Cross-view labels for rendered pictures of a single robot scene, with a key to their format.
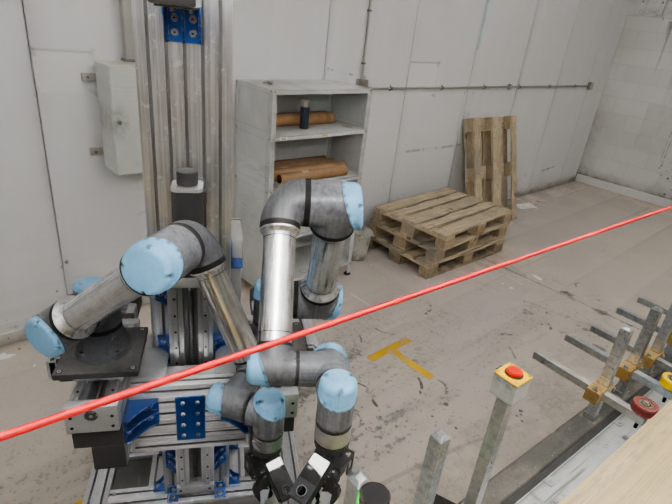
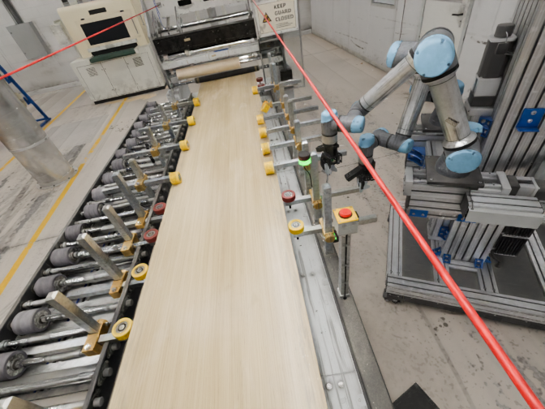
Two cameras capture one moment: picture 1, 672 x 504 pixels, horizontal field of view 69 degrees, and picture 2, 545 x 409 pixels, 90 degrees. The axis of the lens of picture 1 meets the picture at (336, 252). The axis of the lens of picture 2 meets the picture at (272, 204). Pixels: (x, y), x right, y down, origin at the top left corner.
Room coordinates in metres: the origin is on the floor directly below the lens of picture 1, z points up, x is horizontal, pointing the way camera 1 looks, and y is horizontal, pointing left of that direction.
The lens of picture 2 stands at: (1.29, -1.14, 1.90)
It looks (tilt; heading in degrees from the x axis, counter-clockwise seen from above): 41 degrees down; 132
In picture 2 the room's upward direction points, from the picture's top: 12 degrees counter-clockwise
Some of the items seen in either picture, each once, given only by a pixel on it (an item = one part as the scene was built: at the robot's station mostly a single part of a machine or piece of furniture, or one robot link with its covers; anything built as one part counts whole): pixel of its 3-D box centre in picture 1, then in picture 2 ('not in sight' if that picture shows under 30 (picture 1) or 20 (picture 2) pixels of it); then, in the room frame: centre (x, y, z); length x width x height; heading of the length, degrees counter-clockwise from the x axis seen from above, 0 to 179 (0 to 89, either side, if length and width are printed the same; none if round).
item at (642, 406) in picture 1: (640, 414); not in sight; (1.37, -1.12, 0.85); 0.08 x 0.08 x 0.11
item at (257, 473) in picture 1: (265, 459); (365, 170); (0.90, 0.12, 0.97); 0.09 x 0.08 x 0.12; 40
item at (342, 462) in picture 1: (330, 456); (331, 152); (0.77, -0.04, 1.15); 0.09 x 0.08 x 0.12; 150
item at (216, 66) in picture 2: not in sight; (225, 65); (-1.39, 1.54, 1.05); 1.43 x 0.12 x 0.12; 40
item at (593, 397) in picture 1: (599, 390); not in sight; (1.49, -1.04, 0.84); 0.13 x 0.06 x 0.05; 130
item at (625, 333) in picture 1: (605, 380); not in sight; (1.51, -1.05, 0.88); 0.03 x 0.03 x 0.48; 40
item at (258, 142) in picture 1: (299, 189); not in sight; (3.64, 0.33, 0.78); 0.90 x 0.45 x 1.55; 134
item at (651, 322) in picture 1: (635, 358); not in sight; (1.67, -1.24, 0.88); 0.03 x 0.03 x 0.48; 40
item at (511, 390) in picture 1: (510, 385); (345, 221); (1.03, -0.49, 1.18); 0.07 x 0.07 x 0.08; 40
